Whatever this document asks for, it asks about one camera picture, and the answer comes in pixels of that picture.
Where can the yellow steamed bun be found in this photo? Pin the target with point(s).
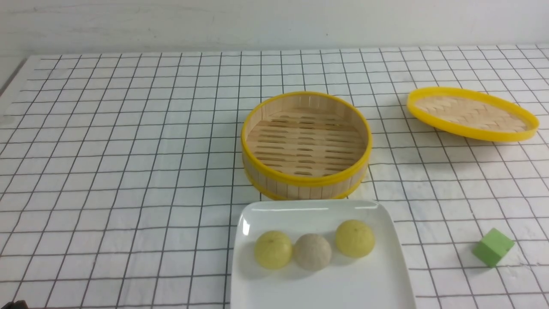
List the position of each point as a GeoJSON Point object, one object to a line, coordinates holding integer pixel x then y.
{"type": "Point", "coordinates": [273, 250]}
{"type": "Point", "coordinates": [355, 239]}

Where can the white steamed bun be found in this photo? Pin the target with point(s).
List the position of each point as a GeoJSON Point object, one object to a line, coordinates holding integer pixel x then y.
{"type": "Point", "coordinates": [312, 252]}

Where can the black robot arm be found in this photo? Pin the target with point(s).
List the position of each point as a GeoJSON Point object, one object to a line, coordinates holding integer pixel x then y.
{"type": "Point", "coordinates": [20, 304]}

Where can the white square plate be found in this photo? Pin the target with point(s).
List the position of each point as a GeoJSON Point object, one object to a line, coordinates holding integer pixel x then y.
{"type": "Point", "coordinates": [379, 280]}

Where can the yellow bamboo steamer basket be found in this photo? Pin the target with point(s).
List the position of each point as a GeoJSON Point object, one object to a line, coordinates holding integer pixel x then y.
{"type": "Point", "coordinates": [306, 146]}

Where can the white grid tablecloth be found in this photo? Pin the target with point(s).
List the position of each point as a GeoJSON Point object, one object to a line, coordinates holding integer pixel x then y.
{"type": "Point", "coordinates": [122, 180]}

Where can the yellow bamboo steamer lid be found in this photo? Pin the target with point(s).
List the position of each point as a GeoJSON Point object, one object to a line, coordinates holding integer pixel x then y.
{"type": "Point", "coordinates": [472, 114]}

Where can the green cube block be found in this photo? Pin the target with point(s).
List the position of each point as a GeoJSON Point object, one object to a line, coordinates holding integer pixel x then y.
{"type": "Point", "coordinates": [492, 248]}

